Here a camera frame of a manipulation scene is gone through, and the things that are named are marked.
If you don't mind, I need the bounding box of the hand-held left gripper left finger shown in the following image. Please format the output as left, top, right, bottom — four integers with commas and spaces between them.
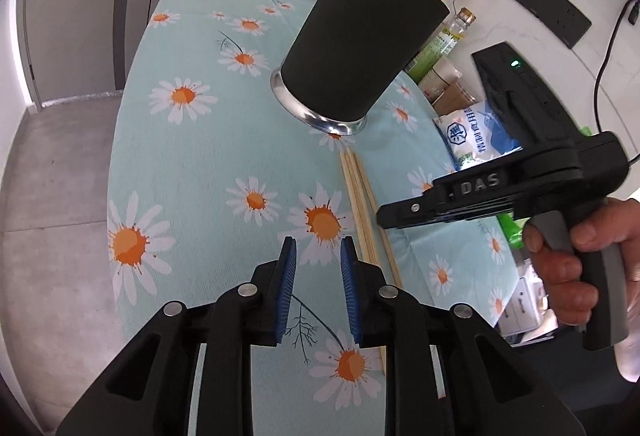
55, 236, 298, 436

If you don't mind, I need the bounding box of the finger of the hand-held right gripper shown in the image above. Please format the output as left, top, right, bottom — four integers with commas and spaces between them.
376, 190, 453, 231

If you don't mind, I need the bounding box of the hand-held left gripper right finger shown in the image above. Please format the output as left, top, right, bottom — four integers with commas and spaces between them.
340, 236, 586, 436

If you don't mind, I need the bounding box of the bundle of wooden chopsticks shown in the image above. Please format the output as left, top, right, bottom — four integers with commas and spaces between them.
339, 150, 405, 377

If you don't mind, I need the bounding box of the black cylindrical utensil holder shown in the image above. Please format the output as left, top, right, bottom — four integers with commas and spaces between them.
270, 0, 449, 138

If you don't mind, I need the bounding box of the person's right hand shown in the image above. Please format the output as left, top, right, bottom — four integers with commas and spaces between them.
522, 197, 640, 333

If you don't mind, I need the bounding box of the green sugar bag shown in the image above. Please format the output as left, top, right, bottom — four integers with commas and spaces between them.
495, 213, 526, 253

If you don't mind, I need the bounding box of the blue and white salt bag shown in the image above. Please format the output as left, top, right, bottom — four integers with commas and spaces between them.
432, 98, 523, 172

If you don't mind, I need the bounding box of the clear spice jar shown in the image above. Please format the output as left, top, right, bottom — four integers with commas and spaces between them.
432, 78, 476, 114
417, 56, 463, 99

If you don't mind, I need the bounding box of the white cardboard box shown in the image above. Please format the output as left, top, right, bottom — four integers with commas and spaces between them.
497, 261, 558, 347

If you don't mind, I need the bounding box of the black power strip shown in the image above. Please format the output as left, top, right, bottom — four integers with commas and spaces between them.
507, 0, 592, 49

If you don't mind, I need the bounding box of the daisy print blue tablecloth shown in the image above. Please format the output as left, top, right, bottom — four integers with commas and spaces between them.
107, 0, 516, 436

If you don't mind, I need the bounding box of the row of condiment bottles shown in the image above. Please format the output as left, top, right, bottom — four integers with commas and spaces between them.
302, 0, 477, 87

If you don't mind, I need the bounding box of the grey door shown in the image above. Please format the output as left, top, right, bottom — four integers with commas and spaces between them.
17, 0, 193, 109

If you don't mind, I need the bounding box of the black power cable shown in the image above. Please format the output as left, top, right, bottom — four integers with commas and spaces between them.
592, 0, 640, 137

